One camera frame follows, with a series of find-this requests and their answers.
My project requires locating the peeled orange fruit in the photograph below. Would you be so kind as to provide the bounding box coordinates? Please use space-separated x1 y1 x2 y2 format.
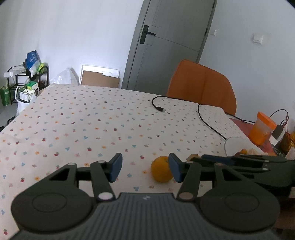
247 148 264 155

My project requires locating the green-brown fruit on table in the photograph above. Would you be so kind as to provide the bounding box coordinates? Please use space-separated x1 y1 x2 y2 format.
186 153 200 162

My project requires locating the large orange on table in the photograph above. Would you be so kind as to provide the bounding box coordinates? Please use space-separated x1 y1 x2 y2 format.
150 156 173 183

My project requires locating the white round plate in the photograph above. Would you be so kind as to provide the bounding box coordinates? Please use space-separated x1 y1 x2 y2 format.
224 137 268 156

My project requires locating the dotted white tablecloth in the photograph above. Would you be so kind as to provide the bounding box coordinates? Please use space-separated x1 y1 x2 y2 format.
1 85 246 239

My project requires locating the orange red table mat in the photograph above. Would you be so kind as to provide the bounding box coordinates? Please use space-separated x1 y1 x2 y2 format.
230 116 277 155

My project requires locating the orange lidded plastic cup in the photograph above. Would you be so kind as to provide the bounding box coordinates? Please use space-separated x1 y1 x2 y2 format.
248 112 277 147

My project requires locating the white power adapter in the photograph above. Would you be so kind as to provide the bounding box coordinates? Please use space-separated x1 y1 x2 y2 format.
272 124 285 141

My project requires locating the orange chair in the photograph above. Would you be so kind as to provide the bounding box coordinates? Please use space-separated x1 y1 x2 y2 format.
166 59 237 115

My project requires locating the brown cardboard sheet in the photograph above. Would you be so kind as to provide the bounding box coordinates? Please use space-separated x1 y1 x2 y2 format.
81 71 119 88

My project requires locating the white framed board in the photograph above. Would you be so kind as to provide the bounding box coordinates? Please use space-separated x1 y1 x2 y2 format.
79 65 120 85

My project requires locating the white plastic bag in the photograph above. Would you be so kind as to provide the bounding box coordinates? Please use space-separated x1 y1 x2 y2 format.
49 68 79 85

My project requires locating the green white box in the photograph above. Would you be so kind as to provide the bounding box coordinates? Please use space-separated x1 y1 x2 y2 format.
18 81 39 102

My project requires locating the black metal shelf rack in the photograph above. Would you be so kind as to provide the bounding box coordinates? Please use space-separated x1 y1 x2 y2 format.
4 64 49 104

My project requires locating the blue plastic bag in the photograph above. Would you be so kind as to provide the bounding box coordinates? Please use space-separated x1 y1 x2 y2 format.
25 51 41 75

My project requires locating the grey door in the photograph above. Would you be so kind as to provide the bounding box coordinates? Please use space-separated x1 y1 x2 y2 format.
122 1 216 95

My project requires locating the white wall switch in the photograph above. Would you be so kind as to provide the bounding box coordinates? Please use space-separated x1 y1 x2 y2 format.
253 34 263 45

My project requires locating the black door handle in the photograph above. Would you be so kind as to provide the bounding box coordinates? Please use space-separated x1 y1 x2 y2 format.
140 25 156 44

